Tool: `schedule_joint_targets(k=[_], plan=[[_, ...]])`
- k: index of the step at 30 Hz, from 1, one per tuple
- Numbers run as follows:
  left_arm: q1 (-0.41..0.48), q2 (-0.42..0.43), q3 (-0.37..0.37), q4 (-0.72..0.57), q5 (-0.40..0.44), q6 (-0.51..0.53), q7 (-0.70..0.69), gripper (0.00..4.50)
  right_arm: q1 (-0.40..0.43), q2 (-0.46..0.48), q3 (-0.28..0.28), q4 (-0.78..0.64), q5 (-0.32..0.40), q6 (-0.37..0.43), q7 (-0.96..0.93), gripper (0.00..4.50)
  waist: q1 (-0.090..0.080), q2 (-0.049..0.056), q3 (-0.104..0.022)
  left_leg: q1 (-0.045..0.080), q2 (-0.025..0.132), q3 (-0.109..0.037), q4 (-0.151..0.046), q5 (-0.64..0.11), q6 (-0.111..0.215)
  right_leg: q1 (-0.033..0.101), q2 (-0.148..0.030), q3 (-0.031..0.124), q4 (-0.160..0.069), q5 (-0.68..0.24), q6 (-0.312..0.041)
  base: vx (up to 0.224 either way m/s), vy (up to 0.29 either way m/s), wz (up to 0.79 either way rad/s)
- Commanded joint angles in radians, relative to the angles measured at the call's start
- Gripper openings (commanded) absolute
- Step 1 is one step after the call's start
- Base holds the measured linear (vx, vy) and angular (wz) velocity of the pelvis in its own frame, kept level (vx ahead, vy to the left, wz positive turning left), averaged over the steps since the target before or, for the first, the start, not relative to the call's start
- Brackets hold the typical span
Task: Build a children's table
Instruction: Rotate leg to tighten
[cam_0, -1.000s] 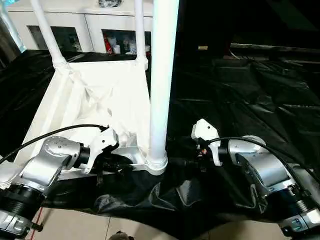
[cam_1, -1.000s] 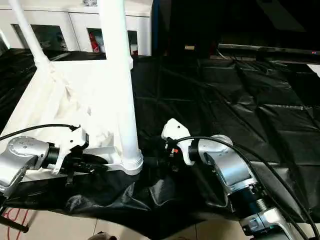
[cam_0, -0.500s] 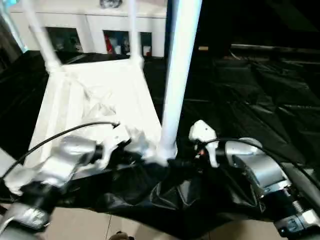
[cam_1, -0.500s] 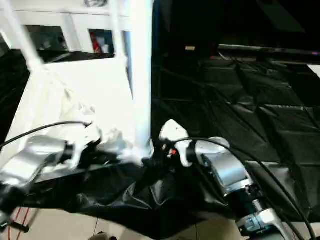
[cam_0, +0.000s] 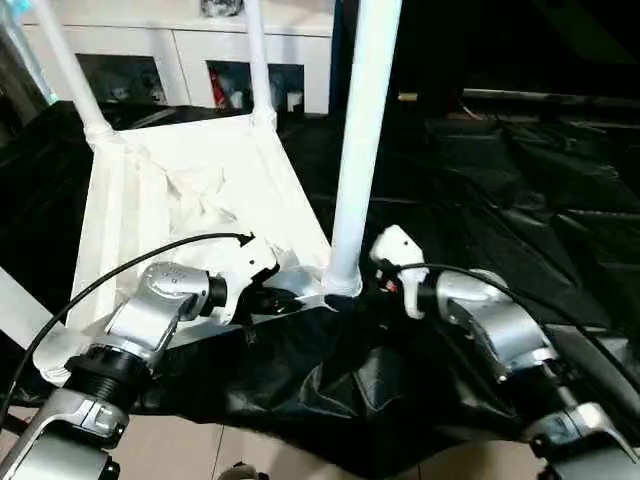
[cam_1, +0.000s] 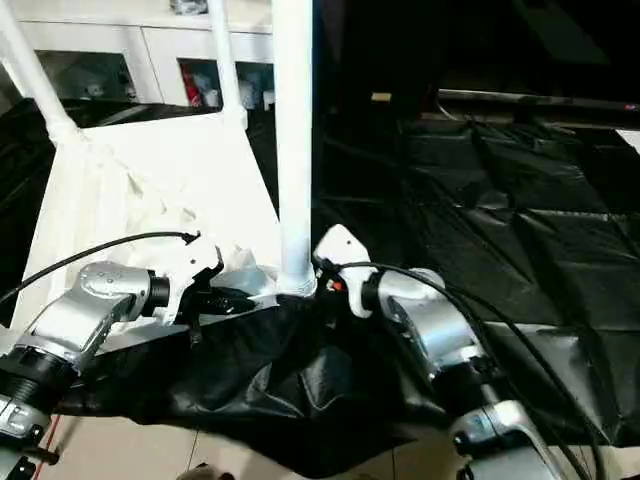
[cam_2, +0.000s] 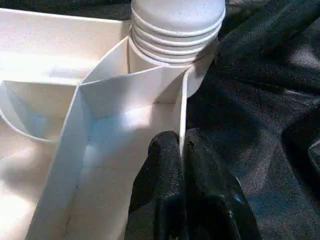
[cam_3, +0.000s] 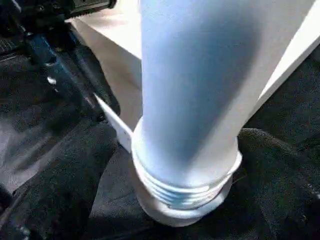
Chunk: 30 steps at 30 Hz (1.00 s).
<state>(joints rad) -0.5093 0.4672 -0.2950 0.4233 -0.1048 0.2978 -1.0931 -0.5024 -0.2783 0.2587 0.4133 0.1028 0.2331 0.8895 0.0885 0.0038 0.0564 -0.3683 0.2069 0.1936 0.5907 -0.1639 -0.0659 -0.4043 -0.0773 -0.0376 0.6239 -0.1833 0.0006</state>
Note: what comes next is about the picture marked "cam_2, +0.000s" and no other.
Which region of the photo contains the white plastic table top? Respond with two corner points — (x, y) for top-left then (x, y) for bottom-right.
(0, 7), (219, 240)

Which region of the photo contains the black work mat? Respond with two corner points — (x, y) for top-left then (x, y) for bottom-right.
(0, 0), (320, 240)

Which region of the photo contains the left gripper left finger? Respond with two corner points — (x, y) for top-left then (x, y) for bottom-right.
(124, 131), (187, 240)

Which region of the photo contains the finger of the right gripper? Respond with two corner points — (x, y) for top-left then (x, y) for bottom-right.
(215, 0), (313, 63)

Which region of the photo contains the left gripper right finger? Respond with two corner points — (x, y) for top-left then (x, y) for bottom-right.
(182, 127), (263, 240)

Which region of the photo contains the white plastic table leg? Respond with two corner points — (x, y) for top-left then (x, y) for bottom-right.
(130, 0), (227, 65)

